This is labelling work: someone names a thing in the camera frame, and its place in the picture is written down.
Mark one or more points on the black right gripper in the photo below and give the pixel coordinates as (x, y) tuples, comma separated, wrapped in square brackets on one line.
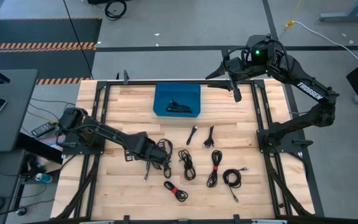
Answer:
[(239, 67)]

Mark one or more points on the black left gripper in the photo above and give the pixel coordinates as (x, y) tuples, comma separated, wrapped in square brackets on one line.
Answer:
[(149, 149)]

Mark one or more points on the blue plastic bin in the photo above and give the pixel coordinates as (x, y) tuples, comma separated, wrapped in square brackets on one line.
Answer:
[(179, 93)]

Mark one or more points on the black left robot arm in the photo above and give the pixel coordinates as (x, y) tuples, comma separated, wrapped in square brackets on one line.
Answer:
[(104, 132)]

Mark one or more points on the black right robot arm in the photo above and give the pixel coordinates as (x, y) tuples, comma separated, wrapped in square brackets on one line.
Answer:
[(309, 90)]

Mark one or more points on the black remote control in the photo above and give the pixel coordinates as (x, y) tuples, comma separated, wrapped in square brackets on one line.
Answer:
[(43, 129)]

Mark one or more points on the grey table leg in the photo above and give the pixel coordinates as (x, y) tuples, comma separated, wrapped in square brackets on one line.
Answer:
[(346, 16)]

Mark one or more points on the black hazard-striped floor mat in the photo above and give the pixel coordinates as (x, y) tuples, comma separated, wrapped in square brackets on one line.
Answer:
[(42, 62)]

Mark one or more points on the grey desk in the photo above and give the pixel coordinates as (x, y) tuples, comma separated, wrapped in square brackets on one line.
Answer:
[(11, 118)]

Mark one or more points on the black metal table frame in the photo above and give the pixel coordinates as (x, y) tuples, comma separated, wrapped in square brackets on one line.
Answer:
[(135, 82)]

